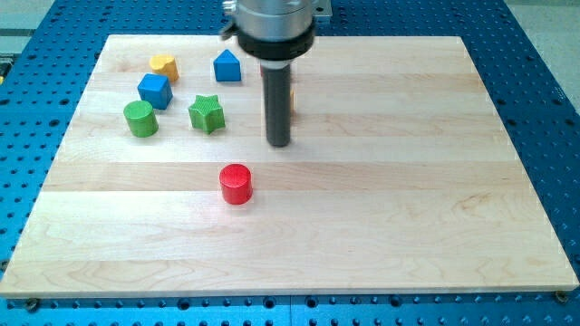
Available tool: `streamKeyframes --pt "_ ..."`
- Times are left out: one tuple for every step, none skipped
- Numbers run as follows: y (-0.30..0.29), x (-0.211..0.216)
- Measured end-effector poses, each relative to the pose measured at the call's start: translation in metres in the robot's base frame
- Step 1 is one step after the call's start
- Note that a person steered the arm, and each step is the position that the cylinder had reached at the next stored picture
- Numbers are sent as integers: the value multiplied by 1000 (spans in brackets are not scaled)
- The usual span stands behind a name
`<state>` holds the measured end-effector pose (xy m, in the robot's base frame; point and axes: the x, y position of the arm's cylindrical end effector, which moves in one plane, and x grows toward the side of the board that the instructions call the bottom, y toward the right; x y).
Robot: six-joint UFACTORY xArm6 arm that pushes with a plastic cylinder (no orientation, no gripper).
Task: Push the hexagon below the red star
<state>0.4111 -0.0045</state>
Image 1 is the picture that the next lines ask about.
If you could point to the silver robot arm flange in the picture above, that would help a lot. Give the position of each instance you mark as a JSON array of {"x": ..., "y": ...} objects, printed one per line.
[{"x": 274, "y": 30}]

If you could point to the green star block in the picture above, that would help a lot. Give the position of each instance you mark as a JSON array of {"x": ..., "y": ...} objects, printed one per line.
[{"x": 206, "y": 114}]

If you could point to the blue triangle block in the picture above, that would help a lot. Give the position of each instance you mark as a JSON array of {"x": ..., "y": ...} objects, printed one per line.
[{"x": 227, "y": 67}]

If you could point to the green cylinder block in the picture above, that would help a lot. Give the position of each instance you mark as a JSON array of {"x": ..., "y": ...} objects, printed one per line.
[{"x": 141, "y": 119}]

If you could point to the light wooden board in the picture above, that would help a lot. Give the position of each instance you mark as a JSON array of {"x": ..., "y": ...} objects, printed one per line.
[{"x": 400, "y": 177}]

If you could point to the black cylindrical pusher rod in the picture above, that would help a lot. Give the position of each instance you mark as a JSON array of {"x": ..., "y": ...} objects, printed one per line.
[{"x": 276, "y": 78}]

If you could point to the yellow hexagon block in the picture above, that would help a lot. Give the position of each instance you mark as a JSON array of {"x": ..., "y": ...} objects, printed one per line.
[{"x": 292, "y": 103}]

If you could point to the yellow heart block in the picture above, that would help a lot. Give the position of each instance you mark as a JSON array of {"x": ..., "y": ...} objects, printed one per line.
[{"x": 165, "y": 64}]

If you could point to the red cylinder block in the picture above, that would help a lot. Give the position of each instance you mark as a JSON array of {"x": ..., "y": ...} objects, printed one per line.
[{"x": 236, "y": 184}]

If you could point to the blue cube block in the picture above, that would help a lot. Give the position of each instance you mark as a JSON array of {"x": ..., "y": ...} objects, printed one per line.
[{"x": 156, "y": 90}]

